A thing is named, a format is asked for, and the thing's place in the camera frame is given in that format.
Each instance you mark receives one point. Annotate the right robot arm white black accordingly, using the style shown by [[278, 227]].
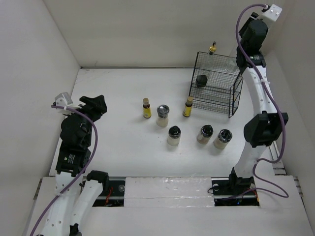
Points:
[[268, 122]]

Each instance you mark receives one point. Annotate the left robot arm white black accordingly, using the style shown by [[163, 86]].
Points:
[[75, 194]]

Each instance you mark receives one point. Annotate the clear oil bottle gold spout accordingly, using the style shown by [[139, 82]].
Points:
[[231, 65]]

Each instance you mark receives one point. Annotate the dark sauce bottle gold spout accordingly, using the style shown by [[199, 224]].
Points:
[[205, 66]]

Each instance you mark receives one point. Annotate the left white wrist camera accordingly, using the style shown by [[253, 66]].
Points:
[[62, 101]]

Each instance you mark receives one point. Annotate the small yellow bottle cork left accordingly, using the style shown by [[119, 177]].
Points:
[[146, 108]]

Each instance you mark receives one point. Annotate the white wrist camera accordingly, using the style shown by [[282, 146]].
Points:
[[62, 101], [270, 14]]

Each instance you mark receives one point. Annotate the black top salt shaker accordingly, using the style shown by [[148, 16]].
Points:
[[174, 135]]

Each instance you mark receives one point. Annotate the small yellow bottle cork right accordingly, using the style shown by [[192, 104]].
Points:
[[188, 107]]

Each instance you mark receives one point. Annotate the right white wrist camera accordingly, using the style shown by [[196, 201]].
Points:
[[270, 14]]

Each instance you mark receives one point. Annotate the black wire rack basket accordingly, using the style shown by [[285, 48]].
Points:
[[222, 92]]

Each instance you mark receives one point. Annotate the tan spice grinder silver top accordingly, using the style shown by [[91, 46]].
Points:
[[223, 138]]

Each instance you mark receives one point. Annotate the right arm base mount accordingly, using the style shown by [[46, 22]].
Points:
[[231, 194]]

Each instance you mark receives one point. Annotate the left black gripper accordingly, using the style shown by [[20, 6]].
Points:
[[95, 105]]

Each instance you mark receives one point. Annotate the brown spice shaker black top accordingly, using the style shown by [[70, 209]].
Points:
[[205, 134]]

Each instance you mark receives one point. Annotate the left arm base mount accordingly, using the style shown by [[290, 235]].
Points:
[[114, 196]]

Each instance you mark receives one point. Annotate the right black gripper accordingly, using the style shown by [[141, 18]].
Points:
[[242, 31]]

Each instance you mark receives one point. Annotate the small yellow bottle cork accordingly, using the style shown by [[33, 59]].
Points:
[[188, 107], [146, 108]]

